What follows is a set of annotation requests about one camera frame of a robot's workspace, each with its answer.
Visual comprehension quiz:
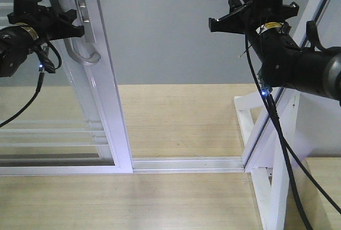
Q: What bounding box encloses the white rear support brace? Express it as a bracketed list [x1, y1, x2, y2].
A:
[233, 92, 264, 148]

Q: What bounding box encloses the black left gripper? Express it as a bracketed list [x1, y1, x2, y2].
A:
[7, 0, 85, 40]

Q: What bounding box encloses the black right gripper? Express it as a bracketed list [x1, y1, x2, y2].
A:
[208, 0, 299, 34]

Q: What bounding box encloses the white front support brace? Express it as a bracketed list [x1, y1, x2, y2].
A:
[245, 89, 300, 229]

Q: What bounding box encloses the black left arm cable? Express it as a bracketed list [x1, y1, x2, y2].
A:
[0, 40, 62, 128]

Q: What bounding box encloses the silver door lock plate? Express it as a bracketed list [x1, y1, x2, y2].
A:
[75, 0, 96, 43]

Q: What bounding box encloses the light wooden platform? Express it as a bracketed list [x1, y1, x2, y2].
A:
[0, 83, 341, 230]

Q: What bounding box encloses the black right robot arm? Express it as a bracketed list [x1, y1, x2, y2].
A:
[209, 0, 340, 101]

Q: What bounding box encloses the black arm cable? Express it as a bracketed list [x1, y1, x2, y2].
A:
[245, 34, 341, 230]
[0, 40, 62, 128]

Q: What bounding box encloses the white door frame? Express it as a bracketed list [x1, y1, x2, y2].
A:
[133, 0, 340, 173]

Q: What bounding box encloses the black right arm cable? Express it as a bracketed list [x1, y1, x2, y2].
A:
[245, 34, 341, 230]

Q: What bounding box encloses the white support brace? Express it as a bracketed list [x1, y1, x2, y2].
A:
[245, 89, 300, 229]
[233, 92, 264, 148]

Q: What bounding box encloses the white sliding glass door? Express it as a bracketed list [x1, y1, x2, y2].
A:
[1, 0, 133, 176]

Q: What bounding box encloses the silver door handle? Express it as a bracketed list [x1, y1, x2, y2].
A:
[50, 0, 104, 66]

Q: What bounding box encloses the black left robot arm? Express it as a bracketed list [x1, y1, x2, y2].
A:
[1, 0, 85, 77]

